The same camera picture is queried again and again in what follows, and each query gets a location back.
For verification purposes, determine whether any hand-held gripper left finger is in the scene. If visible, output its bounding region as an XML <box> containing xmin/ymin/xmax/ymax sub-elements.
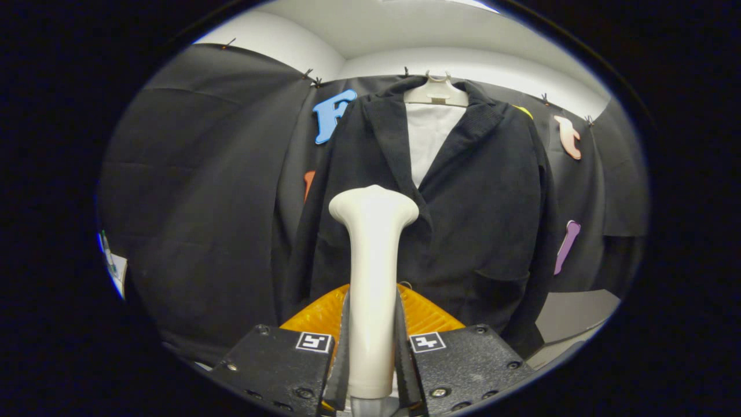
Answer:
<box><xmin>210</xmin><ymin>284</ymin><xmax>351</xmax><ymax>417</ymax></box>

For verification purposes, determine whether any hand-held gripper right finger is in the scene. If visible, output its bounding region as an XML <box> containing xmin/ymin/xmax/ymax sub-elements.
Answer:
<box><xmin>395</xmin><ymin>284</ymin><xmax>536</xmax><ymax>417</ymax></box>

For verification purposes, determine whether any white garment steamer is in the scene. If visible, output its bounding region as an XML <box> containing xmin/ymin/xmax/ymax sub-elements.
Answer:
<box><xmin>328</xmin><ymin>185</ymin><xmax>420</xmax><ymax>417</ymax></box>

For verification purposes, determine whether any black suit jacket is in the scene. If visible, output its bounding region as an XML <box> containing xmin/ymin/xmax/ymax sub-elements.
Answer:
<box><xmin>284</xmin><ymin>75</ymin><xmax>559</xmax><ymax>360</ymax></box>

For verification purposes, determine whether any white shirt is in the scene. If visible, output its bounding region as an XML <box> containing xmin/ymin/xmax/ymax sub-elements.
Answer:
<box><xmin>405</xmin><ymin>103</ymin><xmax>467</xmax><ymax>189</ymax></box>

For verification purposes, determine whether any white clothes hanger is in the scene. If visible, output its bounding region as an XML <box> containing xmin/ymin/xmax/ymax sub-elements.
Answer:
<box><xmin>403</xmin><ymin>71</ymin><xmax>469</xmax><ymax>108</ymax></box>

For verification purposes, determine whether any grey cabinet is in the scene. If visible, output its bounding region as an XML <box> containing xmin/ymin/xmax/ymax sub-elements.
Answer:
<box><xmin>524</xmin><ymin>290</ymin><xmax>621</xmax><ymax>371</ymax></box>

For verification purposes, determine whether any black backdrop cloth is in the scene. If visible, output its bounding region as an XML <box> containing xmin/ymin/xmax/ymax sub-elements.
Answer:
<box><xmin>97</xmin><ymin>43</ymin><xmax>649</xmax><ymax>365</ymax></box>

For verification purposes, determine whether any white printed sheet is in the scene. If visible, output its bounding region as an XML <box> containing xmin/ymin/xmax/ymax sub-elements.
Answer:
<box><xmin>97</xmin><ymin>231</ymin><xmax>128</xmax><ymax>299</ymax></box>

